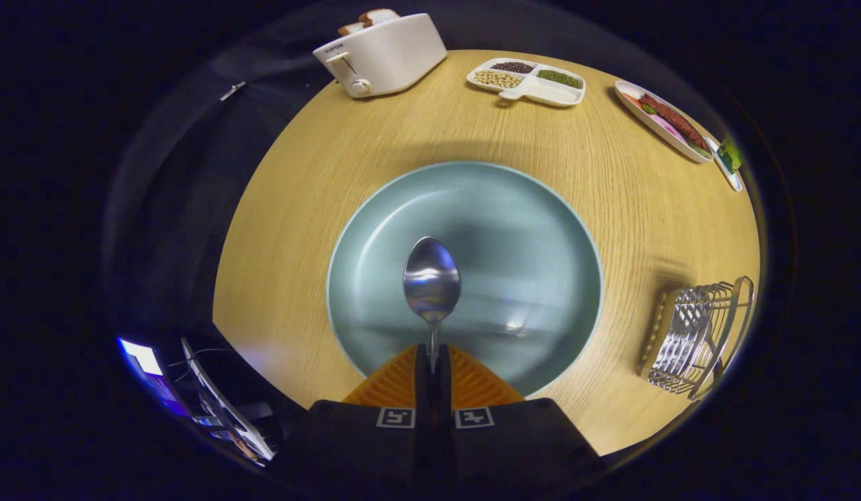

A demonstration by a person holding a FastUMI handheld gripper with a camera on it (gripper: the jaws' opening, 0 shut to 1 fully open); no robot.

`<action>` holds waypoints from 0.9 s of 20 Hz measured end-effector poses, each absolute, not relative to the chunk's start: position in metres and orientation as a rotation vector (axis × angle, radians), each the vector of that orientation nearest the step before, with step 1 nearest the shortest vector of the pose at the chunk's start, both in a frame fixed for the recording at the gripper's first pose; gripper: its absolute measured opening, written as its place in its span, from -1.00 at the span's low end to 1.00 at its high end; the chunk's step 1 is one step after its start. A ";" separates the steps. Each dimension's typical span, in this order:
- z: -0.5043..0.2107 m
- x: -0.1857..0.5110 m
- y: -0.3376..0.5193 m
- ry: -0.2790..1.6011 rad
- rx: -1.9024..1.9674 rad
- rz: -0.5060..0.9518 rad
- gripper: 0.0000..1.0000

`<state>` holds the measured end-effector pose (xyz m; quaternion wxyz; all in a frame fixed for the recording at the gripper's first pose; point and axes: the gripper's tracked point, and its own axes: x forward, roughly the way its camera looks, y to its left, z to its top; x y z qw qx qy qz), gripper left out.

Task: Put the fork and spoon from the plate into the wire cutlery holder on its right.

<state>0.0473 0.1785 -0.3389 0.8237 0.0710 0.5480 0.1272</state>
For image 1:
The brown sausage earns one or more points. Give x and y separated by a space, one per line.
670 118

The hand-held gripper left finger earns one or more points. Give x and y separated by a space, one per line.
360 445

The white oval food plate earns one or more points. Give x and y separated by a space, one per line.
656 136

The small bread slice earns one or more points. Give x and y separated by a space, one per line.
351 28

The white-edged monitor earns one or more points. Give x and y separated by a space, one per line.
225 410

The pile of dark beans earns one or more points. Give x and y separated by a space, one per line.
514 67

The pale green round plate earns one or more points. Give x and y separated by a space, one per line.
507 209

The large bread slice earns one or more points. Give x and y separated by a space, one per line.
380 16

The white divided dish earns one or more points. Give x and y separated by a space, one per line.
541 90

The pink food piece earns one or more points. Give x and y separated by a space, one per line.
665 129

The small white tray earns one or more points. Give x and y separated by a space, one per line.
733 179

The pile of green beans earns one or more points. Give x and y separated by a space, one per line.
559 78

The pile of yellow beans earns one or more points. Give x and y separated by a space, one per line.
498 78

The small white tag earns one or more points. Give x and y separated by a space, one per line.
232 91

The white toaster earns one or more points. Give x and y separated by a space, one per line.
395 52

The lit computer screen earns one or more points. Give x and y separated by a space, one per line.
148 365

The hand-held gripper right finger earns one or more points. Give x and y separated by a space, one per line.
514 445

